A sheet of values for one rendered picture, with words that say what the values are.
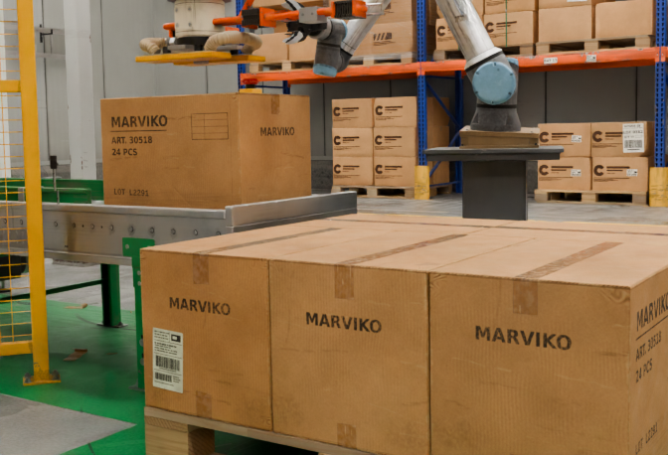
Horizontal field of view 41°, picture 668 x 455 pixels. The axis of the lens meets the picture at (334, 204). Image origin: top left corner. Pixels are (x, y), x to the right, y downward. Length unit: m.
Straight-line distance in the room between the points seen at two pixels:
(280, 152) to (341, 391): 1.21
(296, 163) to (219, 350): 1.07
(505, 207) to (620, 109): 7.91
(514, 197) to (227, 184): 1.12
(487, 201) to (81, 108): 3.30
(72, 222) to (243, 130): 0.70
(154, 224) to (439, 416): 1.33
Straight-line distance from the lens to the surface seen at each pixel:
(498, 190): 3.41
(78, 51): 6.04
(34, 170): 3.14
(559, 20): 10.16
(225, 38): 3.00
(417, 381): 1.88
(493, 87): 3.25
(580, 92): 11.41
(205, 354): 2.20
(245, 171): 2.84
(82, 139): 6.02
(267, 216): 2.80
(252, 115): 2.88
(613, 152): 9.94
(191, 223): 2.78
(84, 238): 3.12
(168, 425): 2.33
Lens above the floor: 0.83
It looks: 5 degrees down
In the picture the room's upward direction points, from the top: 1 degrees counter-clockwise
